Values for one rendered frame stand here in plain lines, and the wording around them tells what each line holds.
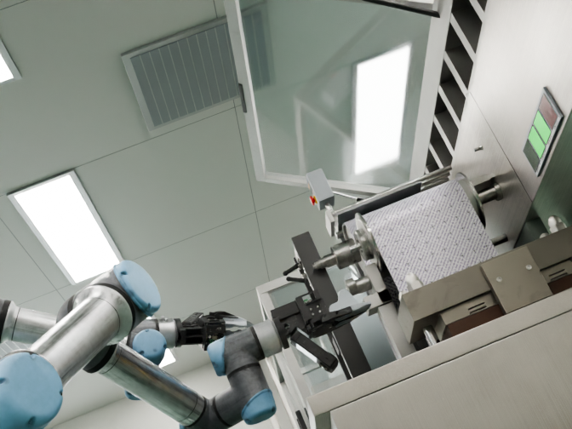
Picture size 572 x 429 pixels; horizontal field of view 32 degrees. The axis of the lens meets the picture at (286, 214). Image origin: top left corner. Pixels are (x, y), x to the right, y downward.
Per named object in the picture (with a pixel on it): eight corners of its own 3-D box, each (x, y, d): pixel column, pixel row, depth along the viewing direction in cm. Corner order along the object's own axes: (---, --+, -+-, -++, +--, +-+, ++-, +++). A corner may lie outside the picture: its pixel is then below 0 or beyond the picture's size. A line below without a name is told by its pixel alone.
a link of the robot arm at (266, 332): (264, 352, 211) (266, 363, 218) (284, 344, 211) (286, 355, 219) (251, 321, 214) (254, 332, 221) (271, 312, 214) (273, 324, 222)
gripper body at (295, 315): (320, 287, 216) (268, 308, 215) (335, 322, 213) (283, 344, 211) (321, 298, 223) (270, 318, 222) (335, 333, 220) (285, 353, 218)
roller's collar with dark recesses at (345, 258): (340, 273, 258) (329, 252, 260) (361, 265, 258) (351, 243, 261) (340, 264, 252) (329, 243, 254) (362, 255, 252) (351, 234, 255)
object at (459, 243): (414, 323, 216) (378, 249, 223) (512, 282, 219) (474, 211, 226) (414, 322, 216) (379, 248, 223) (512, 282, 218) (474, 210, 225)
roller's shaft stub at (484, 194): (474, 213, 234) (466, 197, 236) (501, 202, 235) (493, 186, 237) (477, 205, 230) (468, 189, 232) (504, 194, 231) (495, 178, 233)
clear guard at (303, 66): (264, 175, 336) (264, 174, 336) (413, 195, 330) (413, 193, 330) (231, -17, 240) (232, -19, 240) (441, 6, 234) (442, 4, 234)
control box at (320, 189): (314, 213, 298) (301, 185, 302) (334, 205, 299) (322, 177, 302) (313, 203, 291) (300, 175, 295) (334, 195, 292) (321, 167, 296)
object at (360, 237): (351, 231, 234) (356, 230, 226) (358, 229, 234) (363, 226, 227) (363, 261, 234) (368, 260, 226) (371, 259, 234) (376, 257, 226)
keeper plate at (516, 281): (505, 317, 195) (479, 267, 199) (551, 297, 196) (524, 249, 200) (506, 312, 192) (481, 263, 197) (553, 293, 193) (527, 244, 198)
